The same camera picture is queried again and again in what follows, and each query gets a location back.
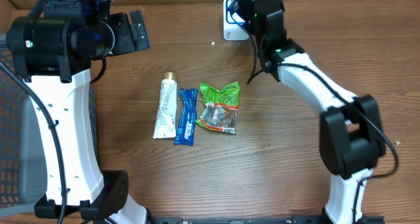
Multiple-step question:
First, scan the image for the white tube with gold cap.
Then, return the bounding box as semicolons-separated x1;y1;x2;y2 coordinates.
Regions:
153;72;177;139

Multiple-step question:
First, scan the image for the blue snack wrapper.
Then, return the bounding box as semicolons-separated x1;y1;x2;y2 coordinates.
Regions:
174;89;198;146

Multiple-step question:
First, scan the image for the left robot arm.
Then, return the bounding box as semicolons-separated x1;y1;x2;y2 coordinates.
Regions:
6;0;149;224

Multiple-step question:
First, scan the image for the green snack bag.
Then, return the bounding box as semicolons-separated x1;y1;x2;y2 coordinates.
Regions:
196;82;240;135

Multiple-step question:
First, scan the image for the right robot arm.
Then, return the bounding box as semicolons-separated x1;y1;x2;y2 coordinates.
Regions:
226;0;386;223

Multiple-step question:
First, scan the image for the white barcode scanner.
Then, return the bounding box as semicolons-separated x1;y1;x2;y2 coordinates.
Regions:
222;0;249;41

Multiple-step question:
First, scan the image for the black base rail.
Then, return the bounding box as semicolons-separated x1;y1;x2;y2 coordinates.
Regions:
146;215;331;224

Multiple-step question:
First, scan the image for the grey plastic basket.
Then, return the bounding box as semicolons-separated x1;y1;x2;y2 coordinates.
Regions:
0;33;99;218

